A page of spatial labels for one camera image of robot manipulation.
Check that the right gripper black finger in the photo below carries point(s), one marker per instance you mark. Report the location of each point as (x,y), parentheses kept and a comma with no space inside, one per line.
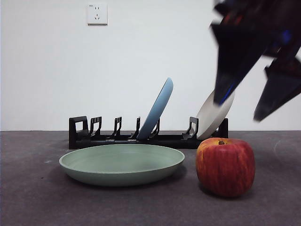
(277,91)
(235,54)

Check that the red apple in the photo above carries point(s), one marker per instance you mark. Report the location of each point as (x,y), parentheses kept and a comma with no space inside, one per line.
(225,167)

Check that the green plate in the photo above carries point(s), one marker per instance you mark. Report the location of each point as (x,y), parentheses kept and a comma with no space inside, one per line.
(122,164)

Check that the cream plate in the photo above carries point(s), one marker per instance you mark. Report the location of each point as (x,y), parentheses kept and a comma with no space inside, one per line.
(211,120)

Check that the blue plate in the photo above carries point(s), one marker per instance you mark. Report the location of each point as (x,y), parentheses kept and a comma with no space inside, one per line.
(156,110)

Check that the black plate rack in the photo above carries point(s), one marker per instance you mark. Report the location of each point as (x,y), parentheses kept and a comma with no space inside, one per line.
(164,142)

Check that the white wall socket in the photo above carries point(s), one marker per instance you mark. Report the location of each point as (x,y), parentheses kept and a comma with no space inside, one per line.
(97,14)

